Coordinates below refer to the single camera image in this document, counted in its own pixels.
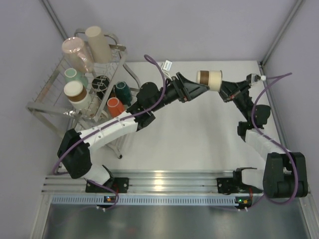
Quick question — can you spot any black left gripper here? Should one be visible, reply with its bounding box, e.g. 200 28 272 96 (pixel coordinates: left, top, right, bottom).
150 73 209 113

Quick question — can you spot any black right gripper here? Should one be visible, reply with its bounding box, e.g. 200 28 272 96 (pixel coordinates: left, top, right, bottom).
213 80 254 122

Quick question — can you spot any dark teal cup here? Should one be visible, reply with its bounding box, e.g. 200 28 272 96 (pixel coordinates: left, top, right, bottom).
115 81 133 106

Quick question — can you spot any orange mug white inside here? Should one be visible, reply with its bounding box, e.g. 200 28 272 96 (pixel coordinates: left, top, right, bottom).
107 97 125 118

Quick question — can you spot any dark brown mug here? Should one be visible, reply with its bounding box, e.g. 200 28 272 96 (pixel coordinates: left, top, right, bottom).
92 76 110 100

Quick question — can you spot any tall beige cup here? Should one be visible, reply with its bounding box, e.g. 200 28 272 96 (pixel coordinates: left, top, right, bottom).
85 26 112 64

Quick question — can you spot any steel cup with cork base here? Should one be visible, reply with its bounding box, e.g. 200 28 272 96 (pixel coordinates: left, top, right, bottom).
63 81 92 110

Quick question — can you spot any teal green mug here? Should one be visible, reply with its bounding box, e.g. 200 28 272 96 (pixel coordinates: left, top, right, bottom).
64 68 89 88

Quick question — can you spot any iridescent pink mug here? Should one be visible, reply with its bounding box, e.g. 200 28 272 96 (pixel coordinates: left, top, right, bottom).
62 37 94 74

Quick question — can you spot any steel cup with brown band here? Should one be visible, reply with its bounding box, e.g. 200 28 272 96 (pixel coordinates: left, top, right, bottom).
196 70 222 92

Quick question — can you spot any floral mug green inside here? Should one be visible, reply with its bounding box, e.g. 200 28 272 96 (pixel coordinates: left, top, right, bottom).
100 110 109 120

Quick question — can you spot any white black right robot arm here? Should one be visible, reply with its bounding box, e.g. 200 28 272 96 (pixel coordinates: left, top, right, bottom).
219 80 309 199

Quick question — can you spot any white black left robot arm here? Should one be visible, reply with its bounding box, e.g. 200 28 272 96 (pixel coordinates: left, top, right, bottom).
58 73 210 192

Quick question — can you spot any stainless steel dish rack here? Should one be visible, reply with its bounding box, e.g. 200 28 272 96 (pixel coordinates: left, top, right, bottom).
24 28 144 159

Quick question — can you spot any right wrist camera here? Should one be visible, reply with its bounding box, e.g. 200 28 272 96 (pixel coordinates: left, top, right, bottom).
246 74 267 87

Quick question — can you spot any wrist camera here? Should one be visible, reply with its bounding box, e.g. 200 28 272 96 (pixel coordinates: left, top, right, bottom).
161 60 172 80
246 74 267 87

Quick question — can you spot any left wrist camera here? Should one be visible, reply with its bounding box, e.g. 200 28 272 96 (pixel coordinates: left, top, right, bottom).
161 60 172 80

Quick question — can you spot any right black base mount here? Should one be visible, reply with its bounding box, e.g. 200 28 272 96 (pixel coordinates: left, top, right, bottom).
216 168 249 195

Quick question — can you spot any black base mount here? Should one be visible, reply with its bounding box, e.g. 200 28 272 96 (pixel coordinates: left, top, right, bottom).
84 170 129 193
216 168 249 195

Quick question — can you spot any aluminium mounting rail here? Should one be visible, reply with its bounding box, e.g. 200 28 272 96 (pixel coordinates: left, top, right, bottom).
41 169 233 194

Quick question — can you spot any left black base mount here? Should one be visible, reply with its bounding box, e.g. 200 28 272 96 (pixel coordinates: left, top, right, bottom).
84 170 129 193

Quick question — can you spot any perforated cable duct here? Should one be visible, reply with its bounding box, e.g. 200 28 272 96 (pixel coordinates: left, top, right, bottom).
51 195 244 206

